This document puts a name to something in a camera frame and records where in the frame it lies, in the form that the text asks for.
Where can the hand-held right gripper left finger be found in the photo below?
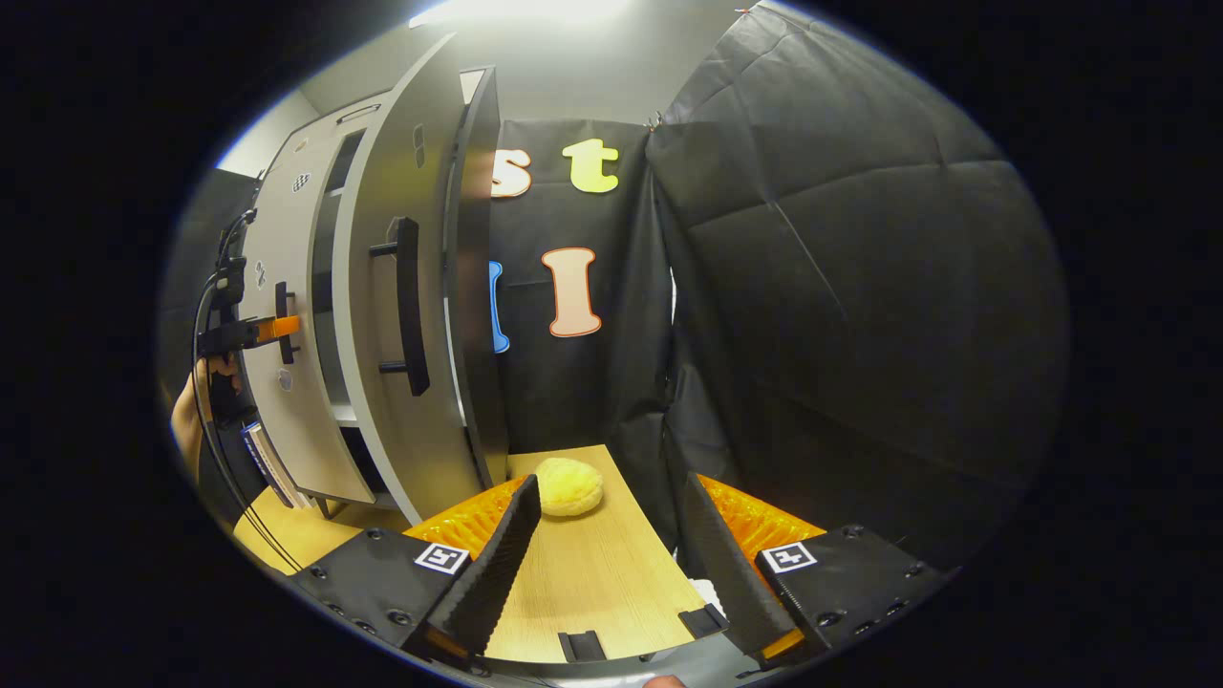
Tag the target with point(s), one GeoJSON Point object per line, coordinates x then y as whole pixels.
{"type": "Point", "coordinates": [502, 564]}

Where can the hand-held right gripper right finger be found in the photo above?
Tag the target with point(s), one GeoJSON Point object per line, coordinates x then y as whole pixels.
{"type": "Point", "coordinates": [731, 573]}

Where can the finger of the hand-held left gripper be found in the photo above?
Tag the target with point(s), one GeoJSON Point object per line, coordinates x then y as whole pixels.
{"type": "Point", "coordinates": [277, 329]}

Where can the grey double-door shoe cabinet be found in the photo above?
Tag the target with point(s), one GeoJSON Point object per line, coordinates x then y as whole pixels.
{"type": "Point", "coordinates": [478, 287]}

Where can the grey shoe cabinet door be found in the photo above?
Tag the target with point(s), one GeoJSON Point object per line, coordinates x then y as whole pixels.
{"type": "Point", "coordinates": [287, 420]}
{"type": "Point", "coordinates": [382, 430]}

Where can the black table edge clip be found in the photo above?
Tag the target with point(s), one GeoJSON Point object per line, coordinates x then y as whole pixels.
{"type": "Point", "coordinates": [581, 646]}
{"type": "Point", "coordinates": [703, 621]}

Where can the dark blue book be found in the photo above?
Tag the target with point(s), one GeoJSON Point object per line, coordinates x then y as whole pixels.
{"type": "Point", "coordinates": [258, 459]}

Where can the large ceiling light panel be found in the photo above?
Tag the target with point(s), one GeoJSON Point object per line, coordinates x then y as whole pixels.
{"type": "Point", "coordinates": [535, 10]}

